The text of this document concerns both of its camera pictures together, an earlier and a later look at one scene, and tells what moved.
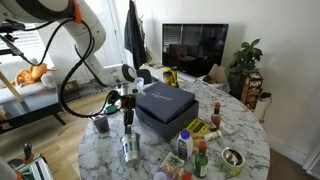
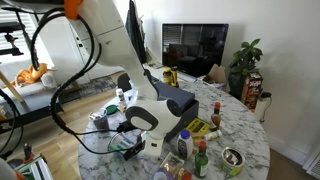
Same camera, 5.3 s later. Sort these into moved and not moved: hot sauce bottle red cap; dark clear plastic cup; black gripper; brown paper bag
Moved: black gripper
Not moved: brown paper bag; dark clear plastic cup; hot sauce bottle red cap
